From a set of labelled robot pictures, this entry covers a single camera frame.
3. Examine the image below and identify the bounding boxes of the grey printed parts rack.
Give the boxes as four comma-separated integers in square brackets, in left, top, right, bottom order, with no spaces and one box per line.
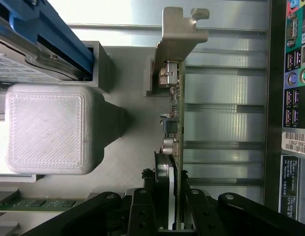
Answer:
[0,40,183,236]

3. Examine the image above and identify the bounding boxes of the black and grey PC case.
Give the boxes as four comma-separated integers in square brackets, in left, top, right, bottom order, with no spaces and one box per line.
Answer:
[264,0,305,222]

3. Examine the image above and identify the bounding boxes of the silver hard disk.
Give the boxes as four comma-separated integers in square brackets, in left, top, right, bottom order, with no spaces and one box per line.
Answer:
[0,12,82,84]

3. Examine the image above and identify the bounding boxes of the green RAM stick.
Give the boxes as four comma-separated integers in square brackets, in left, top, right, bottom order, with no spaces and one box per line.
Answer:
[0,198,89,212]

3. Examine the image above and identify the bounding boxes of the blue disk carrier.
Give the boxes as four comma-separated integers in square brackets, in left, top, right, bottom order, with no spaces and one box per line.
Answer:
[8,0,94,81]

